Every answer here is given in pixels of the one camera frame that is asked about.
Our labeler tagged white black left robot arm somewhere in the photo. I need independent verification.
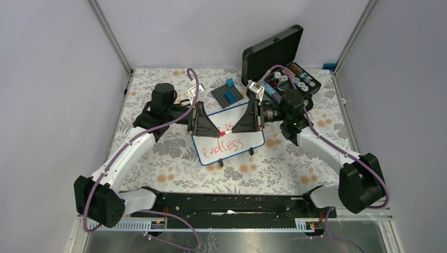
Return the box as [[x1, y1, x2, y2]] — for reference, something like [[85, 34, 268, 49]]
[[74, 81, 220, 228]]

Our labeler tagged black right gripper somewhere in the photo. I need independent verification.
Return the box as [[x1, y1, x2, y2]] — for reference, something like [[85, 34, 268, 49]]
[[231, 100, 289, 134]]

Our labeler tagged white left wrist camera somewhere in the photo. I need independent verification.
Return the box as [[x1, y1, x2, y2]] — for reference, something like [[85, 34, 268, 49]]
[[188, 80, 202, 105]]

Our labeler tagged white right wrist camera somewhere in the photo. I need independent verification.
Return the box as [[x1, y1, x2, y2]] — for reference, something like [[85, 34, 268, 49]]
[[247, 80, 265, 102]]

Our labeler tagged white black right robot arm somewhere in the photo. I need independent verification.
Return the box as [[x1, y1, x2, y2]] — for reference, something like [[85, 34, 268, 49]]
[[231, 90, 390, 217]]

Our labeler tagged light blue lego cube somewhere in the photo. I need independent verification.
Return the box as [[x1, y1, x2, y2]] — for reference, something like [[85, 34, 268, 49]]
[[226, 78, 234, 87]]

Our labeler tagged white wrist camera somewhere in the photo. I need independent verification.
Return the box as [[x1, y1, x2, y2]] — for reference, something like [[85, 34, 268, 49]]
[[247, 80, 265, 102], [188, 80, 202, 105]]

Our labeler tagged blue lego brick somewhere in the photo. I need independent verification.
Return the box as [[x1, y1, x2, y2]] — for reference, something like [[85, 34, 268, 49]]
[[225, 91, 238, 104]]

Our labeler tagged floral tablecloth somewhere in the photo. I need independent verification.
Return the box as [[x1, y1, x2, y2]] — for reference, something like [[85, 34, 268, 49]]
[[111, 69, 353, 195]]

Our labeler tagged grey lego baseplate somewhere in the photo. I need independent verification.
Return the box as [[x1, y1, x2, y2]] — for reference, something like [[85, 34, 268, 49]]
[[210, 85, 244, 109]]

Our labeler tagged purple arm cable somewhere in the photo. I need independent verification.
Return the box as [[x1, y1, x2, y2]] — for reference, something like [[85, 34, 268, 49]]
[[258, 64, 391, 253], [82, 68, 201, 251]]

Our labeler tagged grey slotted cable duct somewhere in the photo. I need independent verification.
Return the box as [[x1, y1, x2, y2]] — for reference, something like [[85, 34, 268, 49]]
[[98, 219, 315, 233]]

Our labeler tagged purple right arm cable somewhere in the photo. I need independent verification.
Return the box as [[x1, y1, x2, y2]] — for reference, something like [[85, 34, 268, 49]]
[[258, 64, 391, 253]]

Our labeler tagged black poker chip case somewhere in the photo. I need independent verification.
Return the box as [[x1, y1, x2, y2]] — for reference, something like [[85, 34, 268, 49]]
[[241, 25, 321, 121]]

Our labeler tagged blue clamp behind table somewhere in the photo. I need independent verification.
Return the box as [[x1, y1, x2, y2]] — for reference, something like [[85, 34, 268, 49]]
[[322, 63, 337, 72]]

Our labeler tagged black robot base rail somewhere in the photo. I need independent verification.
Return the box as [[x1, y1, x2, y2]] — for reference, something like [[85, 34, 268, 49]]
[[151, 192, 336, 224]]

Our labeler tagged blue framed whiteboard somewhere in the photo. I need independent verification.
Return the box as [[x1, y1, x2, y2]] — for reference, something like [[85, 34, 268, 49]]
[[191, 102, 265, 166]]

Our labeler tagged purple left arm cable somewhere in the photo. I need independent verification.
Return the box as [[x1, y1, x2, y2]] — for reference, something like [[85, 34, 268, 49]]
[[82, 68, 201, 251]]

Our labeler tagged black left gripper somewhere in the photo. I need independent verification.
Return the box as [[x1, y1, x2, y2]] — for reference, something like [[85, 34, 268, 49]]
[[166, 101, 220, 137]]

